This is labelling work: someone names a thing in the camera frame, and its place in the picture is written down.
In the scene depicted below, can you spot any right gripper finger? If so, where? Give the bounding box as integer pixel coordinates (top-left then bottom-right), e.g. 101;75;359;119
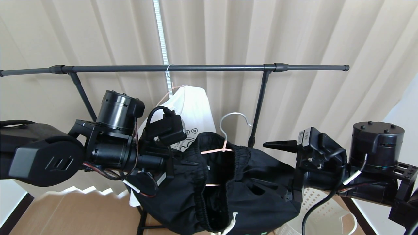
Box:
263;140;298;153

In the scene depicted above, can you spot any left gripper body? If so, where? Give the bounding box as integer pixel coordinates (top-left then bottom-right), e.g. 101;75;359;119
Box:
90;139;175;187

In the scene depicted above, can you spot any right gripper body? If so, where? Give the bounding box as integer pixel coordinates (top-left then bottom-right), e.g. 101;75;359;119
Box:
292;158;404;205

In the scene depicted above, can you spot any pink clothes hanger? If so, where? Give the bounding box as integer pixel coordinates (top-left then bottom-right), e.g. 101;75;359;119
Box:
155;64;185;108
200;112;253;187

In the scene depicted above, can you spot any black garment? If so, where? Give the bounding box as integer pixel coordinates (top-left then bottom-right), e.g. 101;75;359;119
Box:
126;132;302;235

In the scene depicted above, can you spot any white printed t-shirt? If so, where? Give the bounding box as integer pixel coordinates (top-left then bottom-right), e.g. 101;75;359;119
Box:
129;85;217;208

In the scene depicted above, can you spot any white laundry basket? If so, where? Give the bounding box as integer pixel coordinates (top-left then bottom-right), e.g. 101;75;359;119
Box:
274;188;358;235

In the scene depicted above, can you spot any black clothes rack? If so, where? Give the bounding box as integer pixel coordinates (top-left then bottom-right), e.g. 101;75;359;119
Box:
0;63;350;235

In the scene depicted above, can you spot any beige curtain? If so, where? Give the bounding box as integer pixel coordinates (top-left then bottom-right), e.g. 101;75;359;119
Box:
0;0;418;209

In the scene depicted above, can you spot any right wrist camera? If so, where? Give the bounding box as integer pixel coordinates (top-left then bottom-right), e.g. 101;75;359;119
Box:
297;127;348;171

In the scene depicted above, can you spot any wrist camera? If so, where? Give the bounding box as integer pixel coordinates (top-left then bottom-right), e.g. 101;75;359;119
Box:
140;114;187;148
297;127;348;171

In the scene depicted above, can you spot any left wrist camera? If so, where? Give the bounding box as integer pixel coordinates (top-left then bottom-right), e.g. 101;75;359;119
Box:
140;114;187;148

